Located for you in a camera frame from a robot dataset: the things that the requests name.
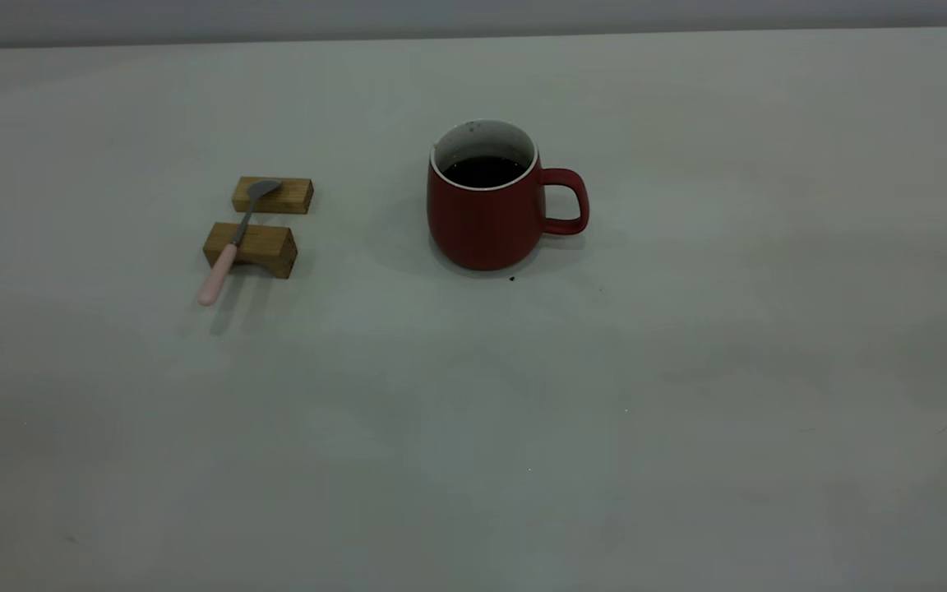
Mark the red ceramic mug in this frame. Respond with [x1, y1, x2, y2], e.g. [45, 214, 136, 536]
[427, 119, 590, 271]

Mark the pink handled metal spoon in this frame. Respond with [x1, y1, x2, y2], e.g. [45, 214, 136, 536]
[197, 178, 284, 308]

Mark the dark coffee liquid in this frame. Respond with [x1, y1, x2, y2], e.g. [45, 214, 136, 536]
[443, 156, 528, 188]

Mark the flat wooden block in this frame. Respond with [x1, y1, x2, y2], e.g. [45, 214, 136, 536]
[232, 176, 315, 215]

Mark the arched wooden block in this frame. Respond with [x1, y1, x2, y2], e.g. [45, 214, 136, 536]
[202, 222, 298, 280]

